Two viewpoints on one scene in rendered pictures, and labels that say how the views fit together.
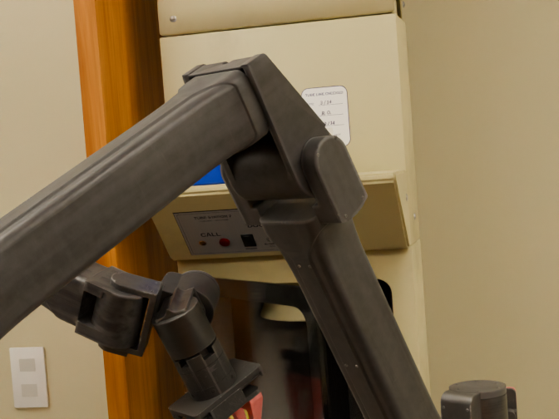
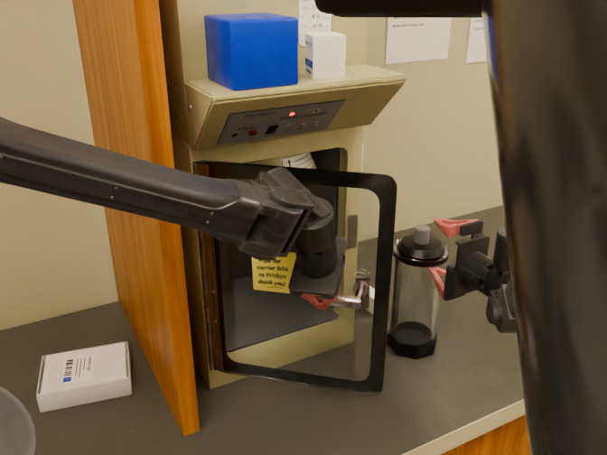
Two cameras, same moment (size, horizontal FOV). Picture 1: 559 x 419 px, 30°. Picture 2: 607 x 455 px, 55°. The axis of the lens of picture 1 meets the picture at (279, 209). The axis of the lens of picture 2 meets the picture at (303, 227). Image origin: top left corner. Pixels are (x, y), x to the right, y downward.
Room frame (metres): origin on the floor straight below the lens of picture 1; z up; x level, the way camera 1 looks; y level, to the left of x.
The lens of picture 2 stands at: (0.66, 0.59, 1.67)
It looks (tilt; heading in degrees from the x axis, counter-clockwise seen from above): 25 degrees down; 318
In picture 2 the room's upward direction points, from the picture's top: straight up
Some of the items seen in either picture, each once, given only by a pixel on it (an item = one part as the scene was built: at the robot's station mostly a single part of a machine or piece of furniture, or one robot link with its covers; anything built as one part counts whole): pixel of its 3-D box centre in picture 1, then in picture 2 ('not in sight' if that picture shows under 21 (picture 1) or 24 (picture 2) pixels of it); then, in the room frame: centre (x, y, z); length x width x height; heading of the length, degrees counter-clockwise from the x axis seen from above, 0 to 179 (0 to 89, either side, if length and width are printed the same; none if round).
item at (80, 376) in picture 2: not in sight; (86, 375); (1.59, 0.31, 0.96); 0.16 x 0.12 x 0.04; 65
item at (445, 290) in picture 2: not in sight; (449, 272); (1.16, -0.22, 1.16); 0.09 x 0.07 x 0.07; 166
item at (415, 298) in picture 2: not in sight; (415, 295); (1.25, -0.25, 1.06); 0.11 x 0.11 x 0.21
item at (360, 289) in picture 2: not in sight; (336, 294); (1.20, 0.03, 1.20); 0.10 x 0.05 x 0.03; 34
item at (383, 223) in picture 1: (278, 219); (298, 110); (1.32, 0.00, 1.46); 0.32 x 0.11 x 0.10; 76
